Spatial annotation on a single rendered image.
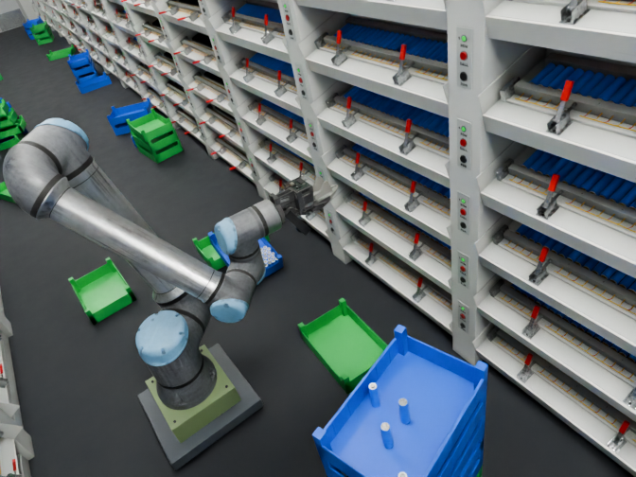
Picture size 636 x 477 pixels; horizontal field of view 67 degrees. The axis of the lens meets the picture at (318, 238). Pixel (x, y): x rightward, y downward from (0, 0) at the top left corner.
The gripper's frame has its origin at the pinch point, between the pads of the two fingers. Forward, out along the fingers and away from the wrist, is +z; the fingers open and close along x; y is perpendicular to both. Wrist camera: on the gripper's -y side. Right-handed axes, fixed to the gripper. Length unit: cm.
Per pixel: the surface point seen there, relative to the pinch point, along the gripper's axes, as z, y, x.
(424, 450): -30, -13, -69
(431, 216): 19.3, -9.8, -19.8
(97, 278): -73, -62, 108
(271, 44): 16, 29, 54
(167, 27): 15, 21, 170
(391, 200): 17.5, -10.4, -4.3
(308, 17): 19, 40, 30
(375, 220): 21.6, -28.5, 10.9
